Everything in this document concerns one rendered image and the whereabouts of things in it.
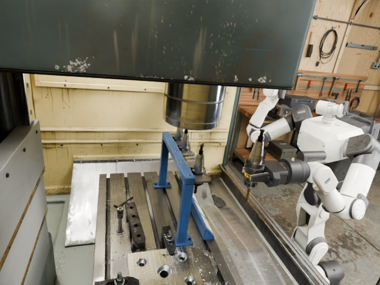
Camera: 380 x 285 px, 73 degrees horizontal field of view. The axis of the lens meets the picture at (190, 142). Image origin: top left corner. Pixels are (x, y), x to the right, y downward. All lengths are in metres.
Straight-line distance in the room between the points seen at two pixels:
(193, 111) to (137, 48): 0.19
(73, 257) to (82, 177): 0.50
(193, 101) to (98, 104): 1.16
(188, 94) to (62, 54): 0.26
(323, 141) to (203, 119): 0.82
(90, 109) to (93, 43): 1.23
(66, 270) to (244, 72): 1.23
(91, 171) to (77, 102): 0.45
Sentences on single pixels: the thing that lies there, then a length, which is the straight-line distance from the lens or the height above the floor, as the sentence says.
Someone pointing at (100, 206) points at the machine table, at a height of 0.90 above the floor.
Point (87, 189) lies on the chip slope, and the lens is 1.73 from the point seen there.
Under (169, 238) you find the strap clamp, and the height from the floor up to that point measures 1.02.
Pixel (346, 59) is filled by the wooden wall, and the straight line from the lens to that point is 4.74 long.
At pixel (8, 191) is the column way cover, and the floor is 1.35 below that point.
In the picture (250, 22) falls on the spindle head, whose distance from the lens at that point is 0.57.
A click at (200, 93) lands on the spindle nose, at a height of 1.59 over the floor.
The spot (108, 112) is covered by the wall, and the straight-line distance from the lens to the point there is 1.71.
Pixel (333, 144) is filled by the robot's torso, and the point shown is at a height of 1.33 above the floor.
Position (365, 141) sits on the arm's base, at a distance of 1.28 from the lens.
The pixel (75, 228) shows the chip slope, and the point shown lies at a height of 0.67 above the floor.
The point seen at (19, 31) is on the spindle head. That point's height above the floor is 1.69.
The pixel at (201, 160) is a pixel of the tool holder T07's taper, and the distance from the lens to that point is 1.00.
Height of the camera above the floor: 1.71
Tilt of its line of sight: 23 degrees down
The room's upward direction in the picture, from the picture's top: 7 degrees clockwise
